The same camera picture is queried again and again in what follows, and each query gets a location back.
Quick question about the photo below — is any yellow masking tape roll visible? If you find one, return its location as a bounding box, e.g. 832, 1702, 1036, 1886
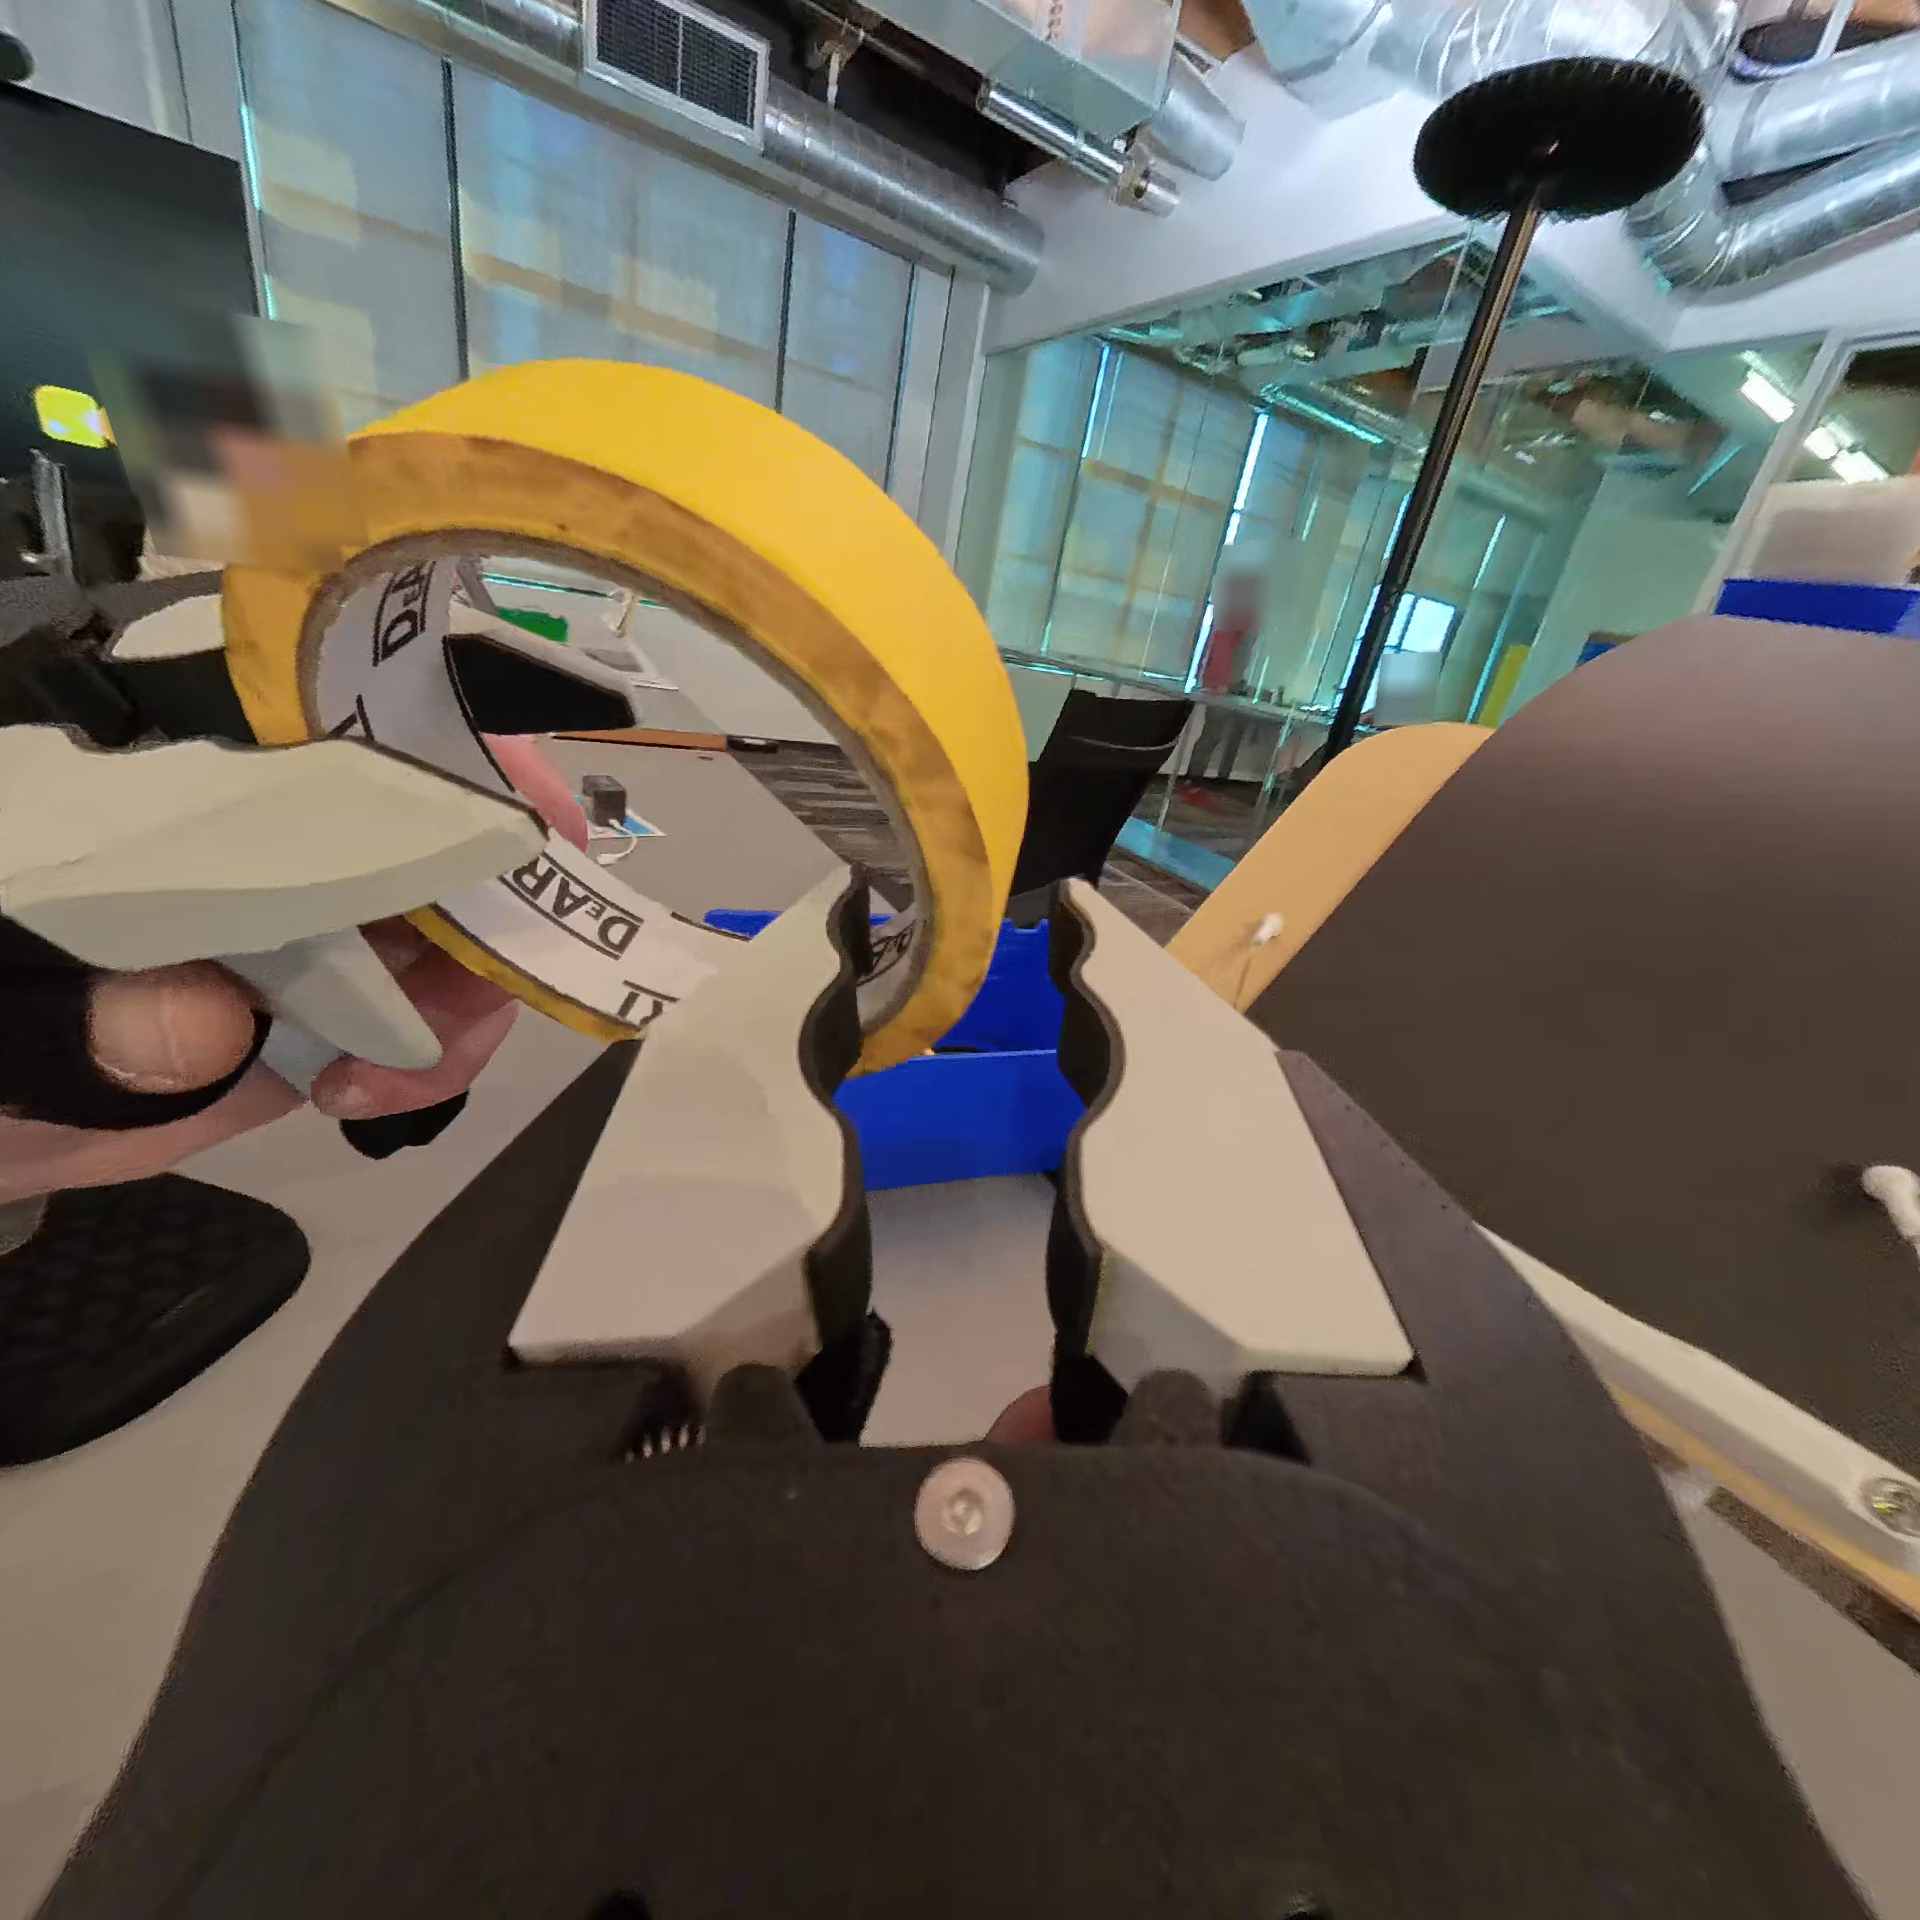
220, 359, 1033, 1080

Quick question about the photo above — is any silver rectangular duct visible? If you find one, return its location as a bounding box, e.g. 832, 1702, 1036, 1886
855, 0, 1249, 213

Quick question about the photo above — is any person's left hand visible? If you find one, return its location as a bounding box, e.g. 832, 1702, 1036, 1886
0, 920, 522, 1205

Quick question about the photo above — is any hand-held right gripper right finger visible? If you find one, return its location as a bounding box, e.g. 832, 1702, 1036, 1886
1047, 881, 1421, 1379

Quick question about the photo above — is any blue plastic bin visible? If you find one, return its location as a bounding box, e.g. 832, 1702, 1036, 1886
1714, 574, 1920, 641
703, 909, 1090, 1194

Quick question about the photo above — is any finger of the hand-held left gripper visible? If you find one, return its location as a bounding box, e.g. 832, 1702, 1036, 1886
105, 600, 636, 746
0, 726, 548, 971

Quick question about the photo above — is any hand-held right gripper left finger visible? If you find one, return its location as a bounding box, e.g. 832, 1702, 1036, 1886
507, 867, 877, 1369

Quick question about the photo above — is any black office chair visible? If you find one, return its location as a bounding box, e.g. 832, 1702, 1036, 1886
1009, 689, 1199, 923

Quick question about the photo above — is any black disc pole stand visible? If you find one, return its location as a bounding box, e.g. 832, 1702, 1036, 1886
1329, 57, 1709, 749

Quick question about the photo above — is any large silver ceiling duct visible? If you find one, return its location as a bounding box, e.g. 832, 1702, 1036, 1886
1247, 0, 1920, 297

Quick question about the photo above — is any wooden board with black panel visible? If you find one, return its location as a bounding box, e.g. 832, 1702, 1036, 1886
1164, 613, 1920, 1618

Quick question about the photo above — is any white air vent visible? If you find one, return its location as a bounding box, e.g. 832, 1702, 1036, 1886
583, 0, 773, 149

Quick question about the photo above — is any black textured armrest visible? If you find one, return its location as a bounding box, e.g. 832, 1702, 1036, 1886
0, 1170, 313, 1472

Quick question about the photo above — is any black television screen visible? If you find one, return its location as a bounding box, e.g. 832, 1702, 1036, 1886
0, 82, 266, 505

